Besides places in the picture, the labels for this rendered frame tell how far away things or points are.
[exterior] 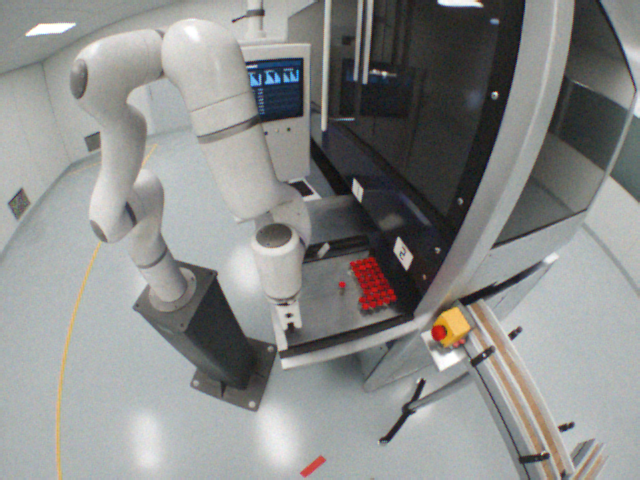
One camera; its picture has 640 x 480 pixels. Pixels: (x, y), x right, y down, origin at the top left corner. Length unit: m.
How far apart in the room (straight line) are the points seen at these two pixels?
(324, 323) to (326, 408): 0.89
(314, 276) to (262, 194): 0.51
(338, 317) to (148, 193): 0.62
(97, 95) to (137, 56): 0.08
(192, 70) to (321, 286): 0.67
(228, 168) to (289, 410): 1.39
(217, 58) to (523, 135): 0.42
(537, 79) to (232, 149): 0.43
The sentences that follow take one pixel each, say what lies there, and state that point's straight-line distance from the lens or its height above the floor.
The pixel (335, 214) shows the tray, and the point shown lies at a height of 0.88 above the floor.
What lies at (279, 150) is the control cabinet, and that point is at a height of 1.00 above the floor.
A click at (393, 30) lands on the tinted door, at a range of 0.75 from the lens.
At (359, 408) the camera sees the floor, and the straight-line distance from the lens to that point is 1.56.
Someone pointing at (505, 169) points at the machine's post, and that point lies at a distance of 0.45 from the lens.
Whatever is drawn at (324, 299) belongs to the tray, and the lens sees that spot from 0.76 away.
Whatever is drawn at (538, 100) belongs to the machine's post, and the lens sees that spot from 0.43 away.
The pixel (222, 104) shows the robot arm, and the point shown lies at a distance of 0.31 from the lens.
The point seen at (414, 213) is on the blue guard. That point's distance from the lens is 0.66.
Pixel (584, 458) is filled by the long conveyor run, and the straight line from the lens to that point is 1.04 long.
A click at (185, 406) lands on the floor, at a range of 1.71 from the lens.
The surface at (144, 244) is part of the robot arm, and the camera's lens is 0.74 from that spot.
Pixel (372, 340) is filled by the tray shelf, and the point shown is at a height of 0.88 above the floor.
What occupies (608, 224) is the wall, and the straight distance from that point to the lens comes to 5.11.
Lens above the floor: 1.52
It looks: 44 degrees down
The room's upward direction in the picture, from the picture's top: 2 degrees clockwise
